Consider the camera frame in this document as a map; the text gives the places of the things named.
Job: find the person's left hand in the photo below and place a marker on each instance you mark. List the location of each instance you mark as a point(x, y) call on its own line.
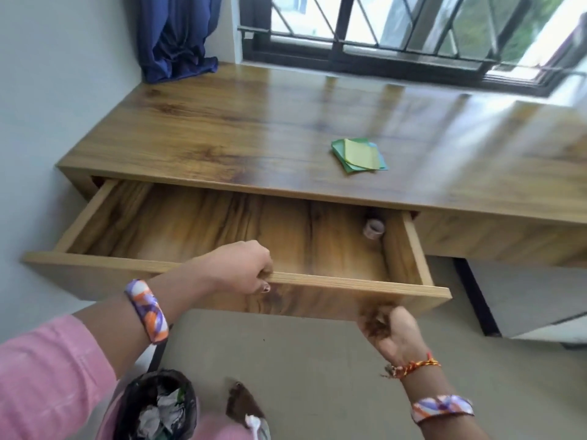
point(238, 268)

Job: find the person's right hand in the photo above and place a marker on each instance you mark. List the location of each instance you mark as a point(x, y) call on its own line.
point(394, 334)

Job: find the wooden drawer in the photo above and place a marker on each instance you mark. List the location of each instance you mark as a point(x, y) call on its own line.
point(229, 224)

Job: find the brown tape roll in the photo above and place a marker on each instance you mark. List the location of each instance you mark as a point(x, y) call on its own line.
point(373, 230)

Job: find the green sticky notes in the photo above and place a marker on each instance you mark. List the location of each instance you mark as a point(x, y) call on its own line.
point(340, 153)

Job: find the yellow sticky notes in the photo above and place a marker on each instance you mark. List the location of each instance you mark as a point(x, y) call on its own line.
point(362, 153)

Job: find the blue sticky notes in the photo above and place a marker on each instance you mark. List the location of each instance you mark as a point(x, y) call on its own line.
point(383, 160)

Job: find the person's right forearm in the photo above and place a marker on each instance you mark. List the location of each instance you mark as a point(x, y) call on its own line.
point(435, 389)

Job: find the person's left forearm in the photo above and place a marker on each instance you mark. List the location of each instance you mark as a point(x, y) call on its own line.
point(137, 316)

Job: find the person's bare foot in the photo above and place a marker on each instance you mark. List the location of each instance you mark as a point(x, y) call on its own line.
point(243, 403)

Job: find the patterned right wrist bangle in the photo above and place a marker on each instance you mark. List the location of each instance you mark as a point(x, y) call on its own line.
point(440, 407)

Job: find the patterned wrist bangle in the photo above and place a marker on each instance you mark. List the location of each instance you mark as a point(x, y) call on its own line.
point(149, 311)
point(440, 407)

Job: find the patterned left wrist bangle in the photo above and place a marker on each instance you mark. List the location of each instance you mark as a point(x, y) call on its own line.
point(149, 311)

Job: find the pink trash bin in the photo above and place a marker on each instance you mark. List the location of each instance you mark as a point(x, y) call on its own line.
point(137, 389)

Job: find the pink tunic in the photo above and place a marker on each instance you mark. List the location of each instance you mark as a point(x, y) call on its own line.
point(220, 433)

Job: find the pink left sleeve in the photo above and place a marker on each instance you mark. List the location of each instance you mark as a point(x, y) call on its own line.
point(50, 380)

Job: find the blue curtain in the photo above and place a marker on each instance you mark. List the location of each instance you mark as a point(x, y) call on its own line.
point(179, 36)

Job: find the black framed grille window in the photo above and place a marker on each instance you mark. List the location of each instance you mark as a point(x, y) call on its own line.
point(367, 59)

